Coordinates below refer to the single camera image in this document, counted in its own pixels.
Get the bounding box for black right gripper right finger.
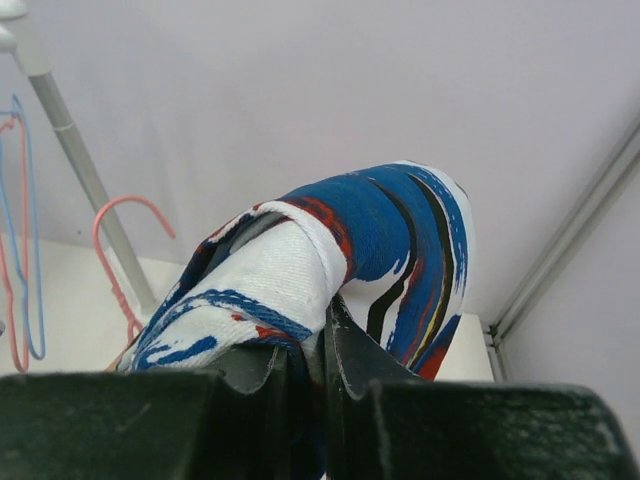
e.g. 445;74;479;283
324;297;639;479

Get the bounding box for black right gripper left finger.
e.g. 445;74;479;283
1;347;289;479

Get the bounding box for blue white patterned trousers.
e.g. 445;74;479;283
115;161;475;383

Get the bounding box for blue wire hanger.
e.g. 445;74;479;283
1;94;47;373

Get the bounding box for pink hanger with orange trousers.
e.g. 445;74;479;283
1;111;30;373

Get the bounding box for silver clothes rack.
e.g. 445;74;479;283
0;0;159;314

